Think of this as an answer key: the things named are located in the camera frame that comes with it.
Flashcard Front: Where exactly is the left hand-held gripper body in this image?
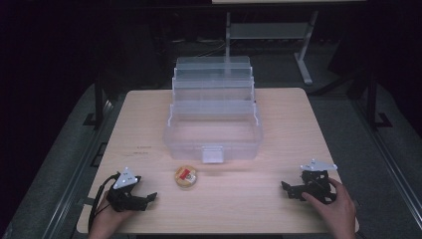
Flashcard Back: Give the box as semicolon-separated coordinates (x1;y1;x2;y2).
105;166;149;213

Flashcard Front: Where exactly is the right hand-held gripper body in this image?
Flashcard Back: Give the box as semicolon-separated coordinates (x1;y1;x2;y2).
289;158;338;205

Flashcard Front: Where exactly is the round tin with red label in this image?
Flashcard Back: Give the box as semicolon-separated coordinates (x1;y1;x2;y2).
174;164;199;190

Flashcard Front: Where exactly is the clear plastic tiered storage box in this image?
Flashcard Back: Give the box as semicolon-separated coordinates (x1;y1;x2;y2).
162;55;265;164

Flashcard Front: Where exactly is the person's left hand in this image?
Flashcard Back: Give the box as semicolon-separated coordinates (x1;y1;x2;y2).
87;191;137;239

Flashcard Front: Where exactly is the person's right hand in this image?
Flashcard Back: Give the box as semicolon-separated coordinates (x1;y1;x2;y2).
301;177;358;239

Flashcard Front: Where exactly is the black metal stand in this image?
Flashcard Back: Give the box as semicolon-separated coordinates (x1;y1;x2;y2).
362;71;394;131
83;71;115;130

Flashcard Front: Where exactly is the grey metal stand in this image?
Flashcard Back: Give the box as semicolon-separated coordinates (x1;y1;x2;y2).
224;9;319;86

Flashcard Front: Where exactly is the black cable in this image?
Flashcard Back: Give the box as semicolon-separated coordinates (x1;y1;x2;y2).
87;172;121;233

